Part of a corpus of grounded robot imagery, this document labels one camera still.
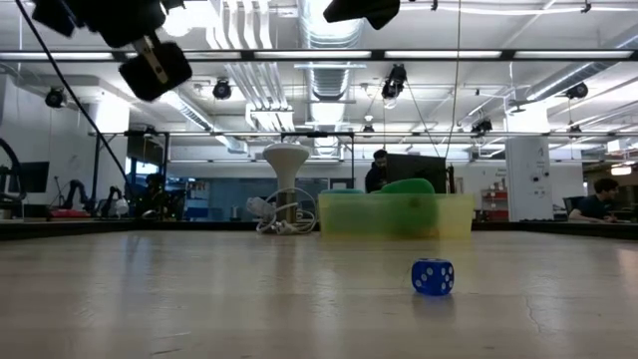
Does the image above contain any black computer monitor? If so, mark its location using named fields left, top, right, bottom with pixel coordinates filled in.
left=386, top=153, right=449, bottom=194
left=19, top=161, right=51, bottom=194

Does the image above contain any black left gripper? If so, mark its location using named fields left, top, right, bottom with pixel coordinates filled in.
left=32, top=0, right=193, bottom=103

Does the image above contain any black aluminium table frame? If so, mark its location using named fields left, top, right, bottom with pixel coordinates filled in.
left=0, top=48, right=638, bottom=241

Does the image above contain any white coiled lamp cable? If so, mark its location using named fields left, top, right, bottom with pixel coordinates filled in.
left=246, top=186, right=320, bottom=235

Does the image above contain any white mushroom-shaped lamp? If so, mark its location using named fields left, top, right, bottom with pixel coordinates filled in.
left=262, top=143, right=311, bottom=223

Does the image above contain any long black left arm cable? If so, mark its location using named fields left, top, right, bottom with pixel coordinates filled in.
left=13, top=0, right=136, bottom=200

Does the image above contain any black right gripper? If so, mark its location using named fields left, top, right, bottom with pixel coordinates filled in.
left=322, top=0, right=402, bottom=31

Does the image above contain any person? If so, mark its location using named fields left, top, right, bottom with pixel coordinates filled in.
left=567, top=178, right=622, bottom=223
left=364, top=148, right=390, bottom=194

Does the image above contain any small blue die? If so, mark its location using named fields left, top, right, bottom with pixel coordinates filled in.
left=411, top=257, right=456, bottom=297

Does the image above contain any yellow translucent plastic bin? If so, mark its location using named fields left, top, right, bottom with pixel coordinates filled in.
left=317, top=192, right=476, bottom=238

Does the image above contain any large green foam die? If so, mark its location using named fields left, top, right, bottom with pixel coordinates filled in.
left=371, top=178, right=441, bottom=238

